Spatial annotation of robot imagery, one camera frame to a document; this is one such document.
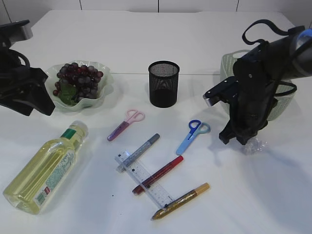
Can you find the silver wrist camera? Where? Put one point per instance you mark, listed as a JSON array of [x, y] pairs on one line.
[[226, 91], [15, 31]]

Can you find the pink scissors with purple sheath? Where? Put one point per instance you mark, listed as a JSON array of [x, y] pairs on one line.
[[132, 115]]

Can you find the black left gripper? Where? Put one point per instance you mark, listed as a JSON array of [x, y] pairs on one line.
[[24, 85]]

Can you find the gold glitter pen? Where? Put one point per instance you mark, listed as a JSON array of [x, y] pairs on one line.
[[180, 201]]

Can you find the green wavy glass plate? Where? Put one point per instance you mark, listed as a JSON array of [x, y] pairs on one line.
[[104, 83]]

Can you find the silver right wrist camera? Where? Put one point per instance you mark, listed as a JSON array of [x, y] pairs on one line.
[[226, 91]]

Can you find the purple grape bunch with leaves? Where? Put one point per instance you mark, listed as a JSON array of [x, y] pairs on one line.
[[77, 82]]

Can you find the black mesh pen holder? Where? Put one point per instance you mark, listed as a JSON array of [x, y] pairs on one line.
[[163, 83]]

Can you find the red glitter pen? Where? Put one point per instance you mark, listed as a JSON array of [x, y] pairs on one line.
[[147, 182]]

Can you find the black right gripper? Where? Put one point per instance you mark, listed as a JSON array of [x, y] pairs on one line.
[[247, 115]]

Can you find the yellow tea bottle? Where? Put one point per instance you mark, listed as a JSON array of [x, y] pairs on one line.
[[41, 176]]

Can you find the blue scissors with sheath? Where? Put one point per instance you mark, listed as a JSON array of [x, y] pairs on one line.
[[196, 127]]

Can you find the silver glitter pen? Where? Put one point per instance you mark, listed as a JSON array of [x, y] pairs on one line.
[[136, 154]]

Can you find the green woven plastic basket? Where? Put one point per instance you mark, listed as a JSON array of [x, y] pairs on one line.
[[286, 89]]

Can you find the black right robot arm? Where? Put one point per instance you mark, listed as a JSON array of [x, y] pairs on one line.
[[289, 57]]

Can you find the clear plastic sheet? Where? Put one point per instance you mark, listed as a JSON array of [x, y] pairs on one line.
[[254, 145]]

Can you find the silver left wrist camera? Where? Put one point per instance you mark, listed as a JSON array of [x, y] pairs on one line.
[[15, 31]]

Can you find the transparent plastic ruler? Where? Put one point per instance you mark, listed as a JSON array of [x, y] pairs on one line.
[[139, 174]]

